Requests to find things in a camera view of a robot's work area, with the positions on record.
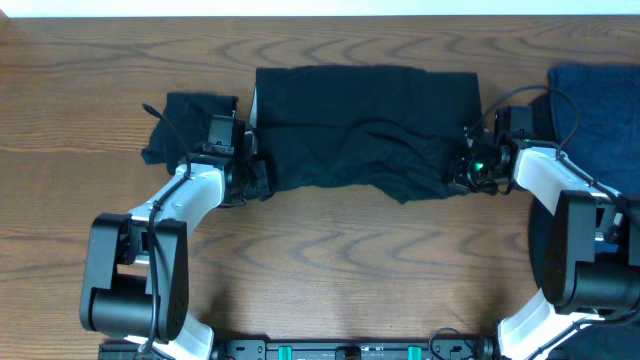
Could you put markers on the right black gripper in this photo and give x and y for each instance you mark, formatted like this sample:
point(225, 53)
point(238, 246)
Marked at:
point(458, 176)

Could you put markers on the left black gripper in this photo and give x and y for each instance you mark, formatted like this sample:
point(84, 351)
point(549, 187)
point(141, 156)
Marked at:
point(265, 185)

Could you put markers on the black shorts with white trim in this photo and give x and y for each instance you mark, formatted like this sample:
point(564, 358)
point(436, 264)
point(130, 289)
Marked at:
point(392, 127)

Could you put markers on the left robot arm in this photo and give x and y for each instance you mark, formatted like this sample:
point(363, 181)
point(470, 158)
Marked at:
point(136, 279)

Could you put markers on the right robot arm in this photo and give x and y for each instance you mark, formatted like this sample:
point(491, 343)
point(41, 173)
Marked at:
point(591, 265)

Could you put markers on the black garment under pile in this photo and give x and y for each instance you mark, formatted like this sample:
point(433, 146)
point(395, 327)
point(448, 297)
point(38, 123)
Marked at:
point(540, 219)

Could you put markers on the small folded black garment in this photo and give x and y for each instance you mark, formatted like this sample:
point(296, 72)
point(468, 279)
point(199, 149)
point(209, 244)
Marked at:
point(190, 115)

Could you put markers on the navy blue garment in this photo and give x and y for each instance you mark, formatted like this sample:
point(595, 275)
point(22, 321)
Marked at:
point(603, 122)

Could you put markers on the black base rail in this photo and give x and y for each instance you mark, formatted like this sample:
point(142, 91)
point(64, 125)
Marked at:
point(439, 348)

